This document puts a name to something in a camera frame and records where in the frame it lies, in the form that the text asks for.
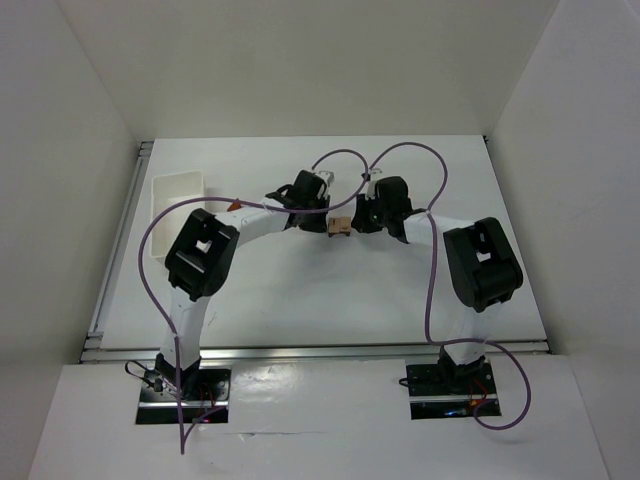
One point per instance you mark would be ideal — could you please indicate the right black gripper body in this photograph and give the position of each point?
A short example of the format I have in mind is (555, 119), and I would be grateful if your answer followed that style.
(360, 218)

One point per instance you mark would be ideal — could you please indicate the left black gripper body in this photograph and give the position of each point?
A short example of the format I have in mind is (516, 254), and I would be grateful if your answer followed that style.
(314, 220)

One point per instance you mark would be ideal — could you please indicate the light wood cube block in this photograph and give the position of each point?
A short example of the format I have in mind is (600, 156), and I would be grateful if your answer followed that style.
(343, 225)

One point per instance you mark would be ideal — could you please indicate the orange triangular wood block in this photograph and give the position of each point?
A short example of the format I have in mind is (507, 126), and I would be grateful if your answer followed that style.
(235, 205)

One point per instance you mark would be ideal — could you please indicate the white plastic bin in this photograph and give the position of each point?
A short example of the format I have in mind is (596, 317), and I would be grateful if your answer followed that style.
(168, 190)

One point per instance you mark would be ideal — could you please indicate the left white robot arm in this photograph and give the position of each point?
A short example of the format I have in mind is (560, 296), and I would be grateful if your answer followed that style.
(200, 259)

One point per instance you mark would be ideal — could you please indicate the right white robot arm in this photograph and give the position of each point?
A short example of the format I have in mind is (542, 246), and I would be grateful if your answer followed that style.
(482, 271)

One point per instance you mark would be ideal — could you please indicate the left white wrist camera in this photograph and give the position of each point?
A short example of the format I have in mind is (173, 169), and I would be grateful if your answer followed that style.
(327, 179)

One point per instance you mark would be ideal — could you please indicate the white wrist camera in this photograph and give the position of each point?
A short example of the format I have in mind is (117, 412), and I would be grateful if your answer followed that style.
(327, 179)
(371, 178)

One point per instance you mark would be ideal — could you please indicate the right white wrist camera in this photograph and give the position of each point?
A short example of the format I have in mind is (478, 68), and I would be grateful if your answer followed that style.
(371, 178)

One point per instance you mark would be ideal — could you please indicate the left aluminium rail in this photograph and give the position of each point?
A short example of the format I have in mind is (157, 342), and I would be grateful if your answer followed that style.
(121, 236)

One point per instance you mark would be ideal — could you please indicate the aluminium rail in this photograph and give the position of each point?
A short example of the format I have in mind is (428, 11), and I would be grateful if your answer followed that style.
(92, 354)
(121, 236)

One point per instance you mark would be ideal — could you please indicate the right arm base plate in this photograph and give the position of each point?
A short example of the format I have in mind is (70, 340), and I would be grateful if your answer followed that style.
(431, 398)

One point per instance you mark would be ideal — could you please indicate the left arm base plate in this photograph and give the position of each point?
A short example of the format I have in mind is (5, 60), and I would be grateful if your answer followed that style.
(157, 404)

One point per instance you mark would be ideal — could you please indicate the front aluminium rail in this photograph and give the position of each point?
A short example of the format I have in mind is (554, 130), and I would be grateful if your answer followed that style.
(92, 354)

